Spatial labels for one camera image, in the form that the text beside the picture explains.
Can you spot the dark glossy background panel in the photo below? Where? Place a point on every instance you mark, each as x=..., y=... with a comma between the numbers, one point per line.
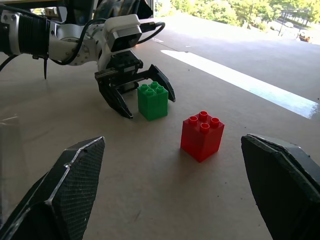
x=82, y=10

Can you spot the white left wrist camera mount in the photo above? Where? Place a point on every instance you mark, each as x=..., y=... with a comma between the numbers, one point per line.
x=121, y=22

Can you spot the black zip tie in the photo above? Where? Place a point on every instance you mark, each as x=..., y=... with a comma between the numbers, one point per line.
x=45, y=65

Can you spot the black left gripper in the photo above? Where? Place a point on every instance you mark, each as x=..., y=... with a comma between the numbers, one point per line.
x=125, y=63

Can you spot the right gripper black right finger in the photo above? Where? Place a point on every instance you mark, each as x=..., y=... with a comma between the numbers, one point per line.
x=282, y=190

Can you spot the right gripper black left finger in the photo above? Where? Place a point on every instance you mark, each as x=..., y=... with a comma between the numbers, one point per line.
x=62, y=195

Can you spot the red studded building cube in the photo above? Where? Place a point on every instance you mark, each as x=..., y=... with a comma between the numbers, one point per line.
x=201, y=140

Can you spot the green studded building cube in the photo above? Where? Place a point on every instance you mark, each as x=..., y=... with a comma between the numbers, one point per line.
x=152, y=105

